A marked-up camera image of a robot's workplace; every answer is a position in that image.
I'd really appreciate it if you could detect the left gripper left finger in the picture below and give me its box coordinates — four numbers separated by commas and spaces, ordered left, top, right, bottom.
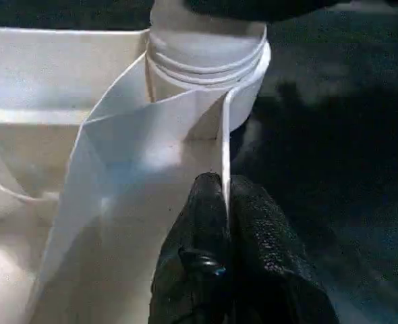
149, 173, 232, 324

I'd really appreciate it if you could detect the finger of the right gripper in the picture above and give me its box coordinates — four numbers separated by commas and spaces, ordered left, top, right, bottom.
186, 0, 341, 22

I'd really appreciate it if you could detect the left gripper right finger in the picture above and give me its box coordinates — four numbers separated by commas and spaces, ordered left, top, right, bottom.
227, 175, 339, 324

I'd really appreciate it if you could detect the white plastic table leg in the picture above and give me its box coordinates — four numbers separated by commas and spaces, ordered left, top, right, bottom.
148, 0, 268, 85

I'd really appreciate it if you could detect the white plastic table top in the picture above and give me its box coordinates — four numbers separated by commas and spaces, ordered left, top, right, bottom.
0, 24, 273, 324

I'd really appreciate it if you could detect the black work mat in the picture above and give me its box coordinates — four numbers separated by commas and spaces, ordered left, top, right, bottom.
0, 0, 398, 324

